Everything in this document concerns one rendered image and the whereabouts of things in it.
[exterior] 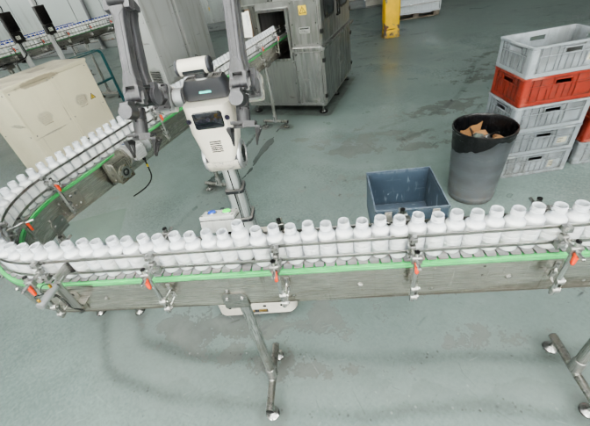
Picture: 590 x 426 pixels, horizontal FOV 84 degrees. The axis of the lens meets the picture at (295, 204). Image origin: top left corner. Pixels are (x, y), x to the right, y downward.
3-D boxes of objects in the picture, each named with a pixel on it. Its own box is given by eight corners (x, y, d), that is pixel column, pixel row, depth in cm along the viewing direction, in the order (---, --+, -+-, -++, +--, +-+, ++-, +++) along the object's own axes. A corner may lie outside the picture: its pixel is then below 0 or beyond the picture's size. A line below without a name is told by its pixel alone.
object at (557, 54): (525, 80, 240) (534, 48, 226) (493, 65, 272) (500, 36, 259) (608, 66, 238) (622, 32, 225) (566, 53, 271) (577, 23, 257)
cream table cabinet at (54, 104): (97, 140, 509) (52, 60, 437) (126, 140, 486) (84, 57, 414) (32, 179, 431) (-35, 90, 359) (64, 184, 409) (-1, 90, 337)
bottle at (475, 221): (477, 256, 108) (487, 220, 98) (456, 251, 111) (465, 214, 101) (479, 245, 112) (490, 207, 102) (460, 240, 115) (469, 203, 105)
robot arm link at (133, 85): (133, -6, 133) (108, -2, 134) (125, -14, 127) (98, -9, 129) (152, 102, 139) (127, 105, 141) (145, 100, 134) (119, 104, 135)
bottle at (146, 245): (154, 262, 128) (136, 231, 118) (169, 260, 128) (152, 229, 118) (149, 273, 124) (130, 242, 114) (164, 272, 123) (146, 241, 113)
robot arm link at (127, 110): (147, 90, 138) (127, 93, 139) (131, 85, 126) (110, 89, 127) (152, 119, 140) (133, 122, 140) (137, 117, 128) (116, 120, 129)
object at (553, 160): (495, 179, 294) (501, 158, 281) (473, 157, 327) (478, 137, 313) (564, 169, 292) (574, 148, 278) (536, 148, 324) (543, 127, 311)
